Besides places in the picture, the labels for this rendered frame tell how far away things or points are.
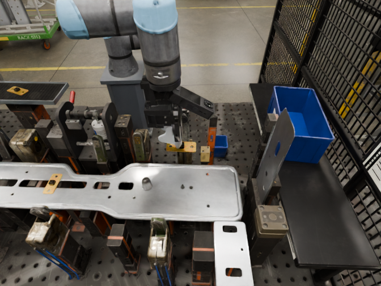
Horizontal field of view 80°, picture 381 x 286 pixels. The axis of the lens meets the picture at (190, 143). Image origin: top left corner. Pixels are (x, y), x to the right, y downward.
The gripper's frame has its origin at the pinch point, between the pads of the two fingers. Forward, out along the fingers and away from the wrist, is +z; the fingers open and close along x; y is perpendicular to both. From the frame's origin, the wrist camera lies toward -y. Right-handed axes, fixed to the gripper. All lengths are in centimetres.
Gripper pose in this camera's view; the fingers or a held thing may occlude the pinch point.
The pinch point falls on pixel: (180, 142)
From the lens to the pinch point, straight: 63.6
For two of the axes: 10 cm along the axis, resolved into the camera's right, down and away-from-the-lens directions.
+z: 0.4, 6.9, 7.2
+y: -10.0, 0.0, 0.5
